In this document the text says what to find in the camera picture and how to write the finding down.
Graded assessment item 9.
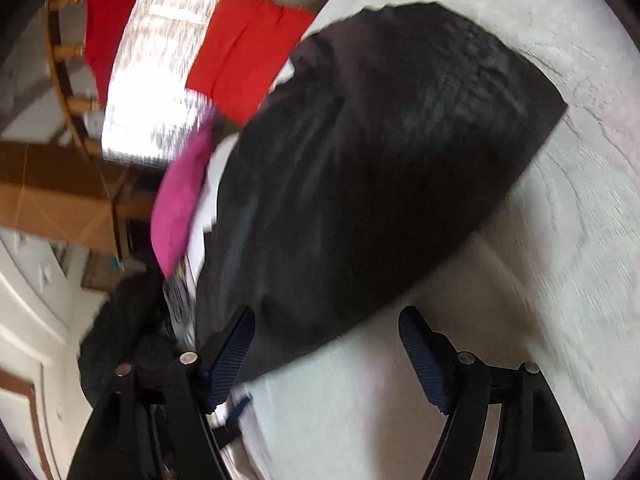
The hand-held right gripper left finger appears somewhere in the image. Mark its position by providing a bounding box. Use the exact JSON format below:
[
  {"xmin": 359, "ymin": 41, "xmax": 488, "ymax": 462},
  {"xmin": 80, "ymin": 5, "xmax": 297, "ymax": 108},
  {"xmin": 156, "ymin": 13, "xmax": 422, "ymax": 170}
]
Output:
[{"xmin": 66, "ymin": 305, "xmax": 257, "ymax": 480}]

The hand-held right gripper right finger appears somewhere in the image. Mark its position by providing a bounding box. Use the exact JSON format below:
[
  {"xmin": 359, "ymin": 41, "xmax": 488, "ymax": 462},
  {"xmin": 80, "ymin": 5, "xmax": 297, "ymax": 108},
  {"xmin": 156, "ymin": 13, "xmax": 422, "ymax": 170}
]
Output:
[{"xmin": 398, "ymin": 305, "xmax": 586, "ymax": 480}]

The black jacket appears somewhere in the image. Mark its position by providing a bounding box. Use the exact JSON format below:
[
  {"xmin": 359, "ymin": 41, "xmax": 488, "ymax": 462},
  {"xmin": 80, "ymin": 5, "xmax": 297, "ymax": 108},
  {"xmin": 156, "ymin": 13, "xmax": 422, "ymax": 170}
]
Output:
[{"xmin": 195, "ymin": 1, "xmax": 570, "ymax": 383}]

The pile of black clothes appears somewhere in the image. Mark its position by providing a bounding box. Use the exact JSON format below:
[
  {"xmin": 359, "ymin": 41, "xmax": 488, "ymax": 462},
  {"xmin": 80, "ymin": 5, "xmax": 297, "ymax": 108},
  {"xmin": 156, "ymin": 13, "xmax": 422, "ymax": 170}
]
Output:
[{"xmin": 77, "ymin": 270, "xmax": 188, "ymax": 406}]

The grey garment in plastic bag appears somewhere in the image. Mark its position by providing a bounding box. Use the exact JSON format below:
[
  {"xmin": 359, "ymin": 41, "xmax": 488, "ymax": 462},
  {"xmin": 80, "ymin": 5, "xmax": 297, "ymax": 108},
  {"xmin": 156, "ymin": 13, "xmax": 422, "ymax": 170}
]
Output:
[{"xmin": 162, "ymin": 255, "xmax": 201, "ymax": 351}]

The white bed sheet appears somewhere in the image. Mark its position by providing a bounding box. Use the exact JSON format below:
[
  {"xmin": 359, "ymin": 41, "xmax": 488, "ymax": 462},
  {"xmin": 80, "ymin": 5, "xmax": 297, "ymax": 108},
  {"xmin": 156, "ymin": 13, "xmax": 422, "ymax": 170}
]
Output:
[{"xmin": 192, "ymin": 0, "xmax": 640, "ymax": 480}]

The pink pillow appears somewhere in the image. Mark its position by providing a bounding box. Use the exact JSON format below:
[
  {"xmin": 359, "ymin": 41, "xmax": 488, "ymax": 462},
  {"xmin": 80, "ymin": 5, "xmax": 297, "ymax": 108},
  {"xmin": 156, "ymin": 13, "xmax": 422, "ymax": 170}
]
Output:
[{"xmin": 151, "ymin": 127, "xmax": 216, "ymax": 278}]

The white cabinet door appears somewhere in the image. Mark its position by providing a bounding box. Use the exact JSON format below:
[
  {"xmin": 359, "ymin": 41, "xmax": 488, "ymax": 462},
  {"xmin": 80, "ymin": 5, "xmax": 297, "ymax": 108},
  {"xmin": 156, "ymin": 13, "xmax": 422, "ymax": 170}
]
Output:
[{"xmin": 0, "ymin": 232, "xmax": 108, "ymax": 480}]

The red pillow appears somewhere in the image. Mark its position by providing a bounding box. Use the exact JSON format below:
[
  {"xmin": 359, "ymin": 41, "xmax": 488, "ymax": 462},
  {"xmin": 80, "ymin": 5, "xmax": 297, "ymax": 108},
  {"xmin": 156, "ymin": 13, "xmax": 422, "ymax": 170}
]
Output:
[
  {"xmin": 185, "ymin": 0, "xmax": 318, "ymax": 128},
  {"xmin": 84, "ymin": 0, "xmax": 157, "ymax": 106}
]

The wooden chair frame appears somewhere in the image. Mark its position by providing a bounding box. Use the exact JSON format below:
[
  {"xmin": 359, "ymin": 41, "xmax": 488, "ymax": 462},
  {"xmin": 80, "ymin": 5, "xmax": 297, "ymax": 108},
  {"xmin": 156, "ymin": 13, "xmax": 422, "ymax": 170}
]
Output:
[{"xmin": 44, "ymin": 0, "xmax": 108, "ymax": 161}]

